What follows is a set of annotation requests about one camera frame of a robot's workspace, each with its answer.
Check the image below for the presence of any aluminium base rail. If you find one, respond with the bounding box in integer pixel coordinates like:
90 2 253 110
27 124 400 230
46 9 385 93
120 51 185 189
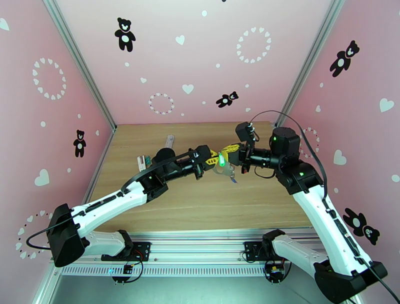
49 229 347 267

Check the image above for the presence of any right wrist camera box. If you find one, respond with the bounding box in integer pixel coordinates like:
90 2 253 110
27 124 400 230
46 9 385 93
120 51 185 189
234 121 260 145

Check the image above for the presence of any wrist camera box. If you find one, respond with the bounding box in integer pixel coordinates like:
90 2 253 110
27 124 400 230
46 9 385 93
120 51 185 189
234 121 260 145
190 144 212 166

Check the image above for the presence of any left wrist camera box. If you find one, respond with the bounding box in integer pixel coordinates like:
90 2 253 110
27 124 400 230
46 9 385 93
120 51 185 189
190 144 212 166

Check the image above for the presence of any aluminium frame leg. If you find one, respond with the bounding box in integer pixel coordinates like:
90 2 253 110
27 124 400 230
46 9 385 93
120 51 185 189
31 265 62 304

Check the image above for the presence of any aluminium frame post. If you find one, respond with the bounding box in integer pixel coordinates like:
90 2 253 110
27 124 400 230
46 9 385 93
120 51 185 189
274 0 348 130
42 0 119 131

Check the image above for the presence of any grey metal lower panel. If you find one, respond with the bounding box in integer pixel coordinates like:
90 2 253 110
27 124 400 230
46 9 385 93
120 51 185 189
46 274 348 304

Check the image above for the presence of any white slotted cable tray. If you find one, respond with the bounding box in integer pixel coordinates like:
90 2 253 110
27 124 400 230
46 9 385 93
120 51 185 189
60 264 270 278

